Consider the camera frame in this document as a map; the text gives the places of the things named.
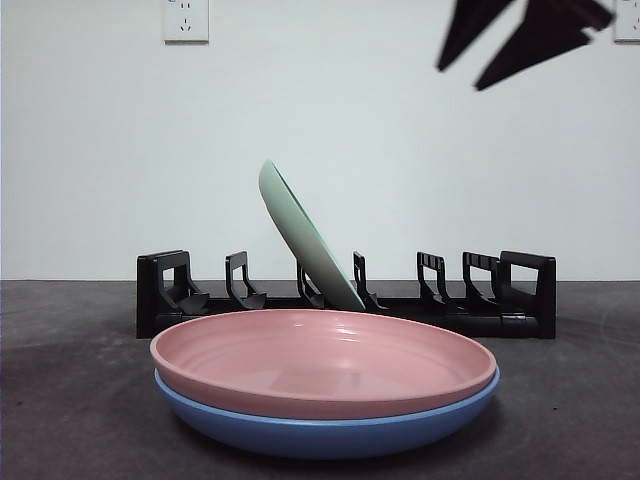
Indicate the green round plate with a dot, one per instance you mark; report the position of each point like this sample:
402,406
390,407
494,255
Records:
310,240

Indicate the blue round plate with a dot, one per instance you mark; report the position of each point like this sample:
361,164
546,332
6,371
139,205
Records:
325,440

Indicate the pink round plate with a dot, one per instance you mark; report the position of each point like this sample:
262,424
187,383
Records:
300,360

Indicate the white wall socket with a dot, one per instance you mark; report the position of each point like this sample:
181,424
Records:
629,20
185,20

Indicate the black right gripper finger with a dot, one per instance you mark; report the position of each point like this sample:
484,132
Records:
545,35
467,25

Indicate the black plastic dish rack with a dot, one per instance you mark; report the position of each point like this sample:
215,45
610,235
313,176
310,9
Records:
450,322

